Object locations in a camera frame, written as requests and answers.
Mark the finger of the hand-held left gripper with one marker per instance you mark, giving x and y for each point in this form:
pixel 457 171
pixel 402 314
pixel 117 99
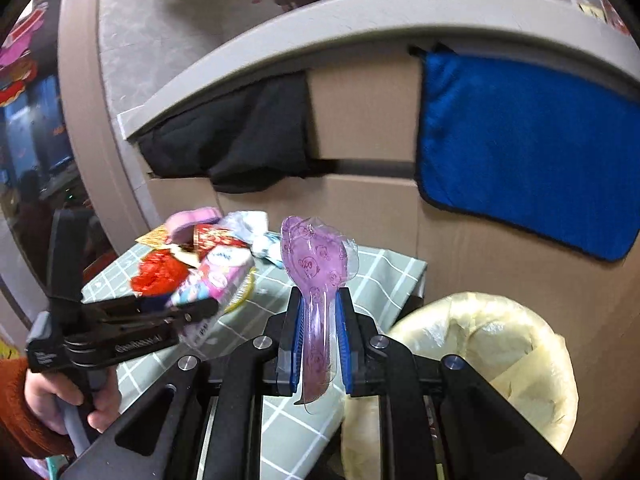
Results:
pixel 195 311
pixel 117 302

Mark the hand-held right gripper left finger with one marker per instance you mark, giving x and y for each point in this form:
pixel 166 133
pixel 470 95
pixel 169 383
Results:
pixel 298 347

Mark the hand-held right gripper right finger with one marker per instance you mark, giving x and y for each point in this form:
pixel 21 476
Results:
pixel 345 347

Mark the pink white tissue packet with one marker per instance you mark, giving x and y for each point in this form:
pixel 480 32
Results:
pixel 215 275

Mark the purple clear plastic blister pack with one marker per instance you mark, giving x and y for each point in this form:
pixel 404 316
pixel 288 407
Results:
pixel 307 260

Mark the person's left hand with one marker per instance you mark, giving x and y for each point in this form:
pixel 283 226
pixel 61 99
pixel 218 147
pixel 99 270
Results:
pixel 42 397

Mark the red crumpled wrapper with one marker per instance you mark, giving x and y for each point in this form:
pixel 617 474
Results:
pixel 160 272

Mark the red gold printed packet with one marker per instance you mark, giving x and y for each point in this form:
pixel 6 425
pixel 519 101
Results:
pixel 215 240

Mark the yellow printed packet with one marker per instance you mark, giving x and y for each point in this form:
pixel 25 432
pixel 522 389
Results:
pixel 152 237

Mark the green checked tablecloth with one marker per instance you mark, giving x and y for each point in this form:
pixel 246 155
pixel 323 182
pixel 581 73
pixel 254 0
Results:
pixel 380 270

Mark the pink sponge block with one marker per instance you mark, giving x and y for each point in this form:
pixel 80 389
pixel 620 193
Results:
pixel 192 222

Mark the blue white small wrapper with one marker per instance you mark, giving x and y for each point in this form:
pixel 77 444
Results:
pixel 267 252

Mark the white crumpled plastic wrapper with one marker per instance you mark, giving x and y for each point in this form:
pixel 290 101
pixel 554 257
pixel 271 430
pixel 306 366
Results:
pixel 247 227

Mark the black cloth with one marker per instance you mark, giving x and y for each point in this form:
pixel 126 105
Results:
pixel 240 135

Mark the colourful window decoration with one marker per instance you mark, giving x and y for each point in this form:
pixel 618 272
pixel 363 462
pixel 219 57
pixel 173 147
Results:
pixel 17 60

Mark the blue cloth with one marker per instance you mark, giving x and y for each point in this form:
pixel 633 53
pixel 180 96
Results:
pixel 525 150

